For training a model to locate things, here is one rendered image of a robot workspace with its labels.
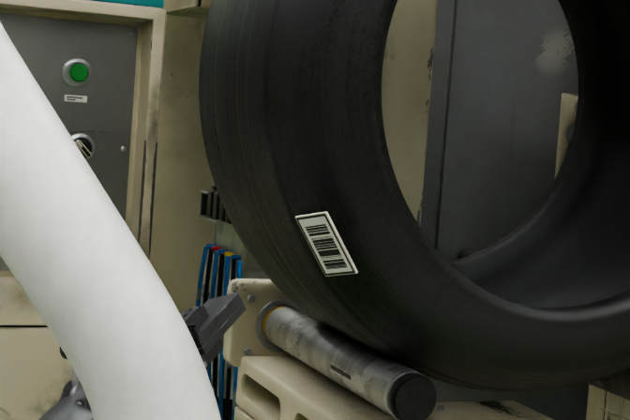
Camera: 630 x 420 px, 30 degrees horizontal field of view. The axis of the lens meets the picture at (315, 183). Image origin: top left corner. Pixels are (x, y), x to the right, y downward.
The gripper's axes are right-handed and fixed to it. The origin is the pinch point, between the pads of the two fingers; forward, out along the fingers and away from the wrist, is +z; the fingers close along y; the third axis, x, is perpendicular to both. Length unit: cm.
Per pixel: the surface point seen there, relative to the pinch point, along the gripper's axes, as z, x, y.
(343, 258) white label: 14.5, 4.7, 2.7
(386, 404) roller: 14.2, 2.8, 16.6
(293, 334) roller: 30.8, -14.2, 15.3
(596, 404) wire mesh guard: 66, 0, 50
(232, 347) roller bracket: 33.9, -24.5, 16.5
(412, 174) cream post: 57, -7, 10
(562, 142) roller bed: 85, 3, 19
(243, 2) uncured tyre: 25.9, -0.6, -19.2
